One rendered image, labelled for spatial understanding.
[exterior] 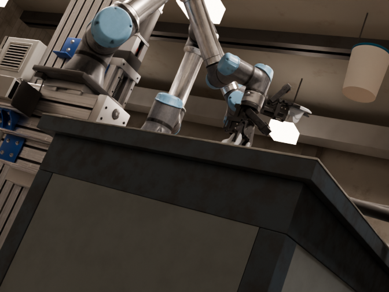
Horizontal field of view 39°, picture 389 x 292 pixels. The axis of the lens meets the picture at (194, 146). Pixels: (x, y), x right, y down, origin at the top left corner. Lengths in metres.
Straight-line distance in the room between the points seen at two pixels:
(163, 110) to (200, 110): 9.21
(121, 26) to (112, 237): 0.83
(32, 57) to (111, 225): 1.24
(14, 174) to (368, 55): 5.90
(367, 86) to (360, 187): 4.17
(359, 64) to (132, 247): 6.41
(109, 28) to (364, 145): 8.58
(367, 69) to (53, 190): 6.26
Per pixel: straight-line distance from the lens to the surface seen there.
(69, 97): 1.75
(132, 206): 1.06
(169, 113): 2.20
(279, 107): 2.39
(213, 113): 11.24
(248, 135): 1.86
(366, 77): 7.20
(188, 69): 2.43
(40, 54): 2.24
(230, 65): 1.87
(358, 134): 10.15
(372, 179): 11.05
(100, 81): 1.82
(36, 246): 1.20
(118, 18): 1.73
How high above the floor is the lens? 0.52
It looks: 15 degrees up
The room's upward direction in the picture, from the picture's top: 22 degrees clockwise
